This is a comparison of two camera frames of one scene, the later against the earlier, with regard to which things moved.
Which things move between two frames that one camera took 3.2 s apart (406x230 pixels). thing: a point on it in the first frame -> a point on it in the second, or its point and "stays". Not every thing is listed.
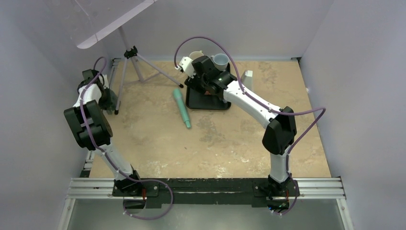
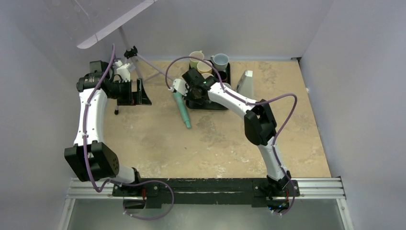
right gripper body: x=197 y=84 -> x=192 y=96
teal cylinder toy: x=178 y=97 stays
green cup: x=194 y=54 stays
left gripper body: x=104 y=101 -> x=125 y=97
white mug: x=220 y=61 stays
